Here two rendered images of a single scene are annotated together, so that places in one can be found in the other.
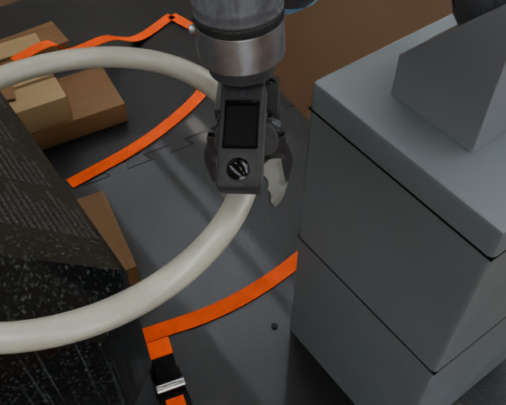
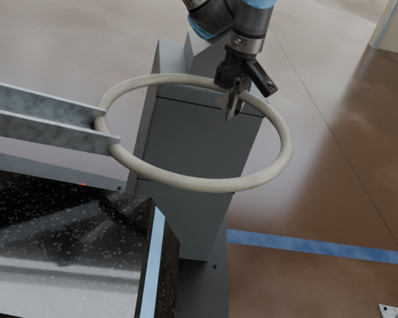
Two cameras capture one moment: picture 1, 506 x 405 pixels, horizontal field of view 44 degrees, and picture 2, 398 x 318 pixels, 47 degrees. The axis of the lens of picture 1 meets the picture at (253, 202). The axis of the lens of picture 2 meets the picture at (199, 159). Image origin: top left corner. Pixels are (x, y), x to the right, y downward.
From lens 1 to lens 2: 115 cm
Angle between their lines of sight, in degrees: 52
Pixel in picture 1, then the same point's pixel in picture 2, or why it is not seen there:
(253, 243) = not seen: hidden behind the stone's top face
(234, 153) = (265, 81)
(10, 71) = (107, 105)
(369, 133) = (199, 92)
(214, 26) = (259, 34)
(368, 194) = (196, 123)
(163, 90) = not seen: outside the picture
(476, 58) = not seen: hidden behind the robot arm
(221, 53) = (258, 44)
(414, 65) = (203, 58)
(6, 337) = (285, 160)
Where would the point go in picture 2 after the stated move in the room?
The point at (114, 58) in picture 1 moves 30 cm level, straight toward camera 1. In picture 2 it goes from (136, 83) to (242, 123)
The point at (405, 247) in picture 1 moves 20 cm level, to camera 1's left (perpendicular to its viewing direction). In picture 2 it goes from (219, 138) to (191, 158)
